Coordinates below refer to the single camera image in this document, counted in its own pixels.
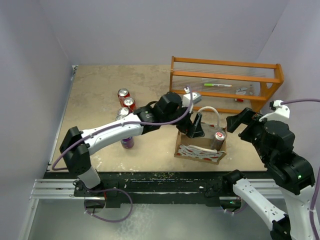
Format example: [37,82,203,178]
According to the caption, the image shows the watermelon print canvas bag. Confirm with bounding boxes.
[174,106,227,165]

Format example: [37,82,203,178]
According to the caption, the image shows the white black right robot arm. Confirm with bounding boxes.
[221,105,320,240]

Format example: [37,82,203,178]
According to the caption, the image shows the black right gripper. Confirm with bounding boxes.
[226,105,271,163]

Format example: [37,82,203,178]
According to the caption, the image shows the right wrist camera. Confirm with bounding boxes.
[259,100,290,122]

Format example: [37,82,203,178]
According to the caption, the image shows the red cola can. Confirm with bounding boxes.
[123,97,137,112]
[117,88,131,101]

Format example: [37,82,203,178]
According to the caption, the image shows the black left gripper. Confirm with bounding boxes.
[162,101,204,138]

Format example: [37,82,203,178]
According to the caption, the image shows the small grey clips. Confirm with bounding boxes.
[235,87,254,96]

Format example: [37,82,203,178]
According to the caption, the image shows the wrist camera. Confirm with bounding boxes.
[259,100,290,122]
[182,86,202,113]

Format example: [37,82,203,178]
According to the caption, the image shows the green white marker pen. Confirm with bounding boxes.
[203,83,232,88]

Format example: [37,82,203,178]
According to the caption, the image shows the small red object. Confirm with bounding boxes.
[234,98,244,103]

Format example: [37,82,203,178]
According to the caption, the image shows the purple Fanta can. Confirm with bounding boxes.
[117,107,131,116]
[120,136,135,149]

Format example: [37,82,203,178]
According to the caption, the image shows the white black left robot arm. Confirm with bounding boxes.
[59,88,204,196]

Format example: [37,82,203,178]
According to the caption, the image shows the orange wooden shelf rack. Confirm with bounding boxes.
[169,56,285,114]

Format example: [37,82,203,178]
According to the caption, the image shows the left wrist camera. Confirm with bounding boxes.
[182,86,202,113]

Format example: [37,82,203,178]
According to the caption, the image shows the red tab soda can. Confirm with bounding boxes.
[211,130,226,151]

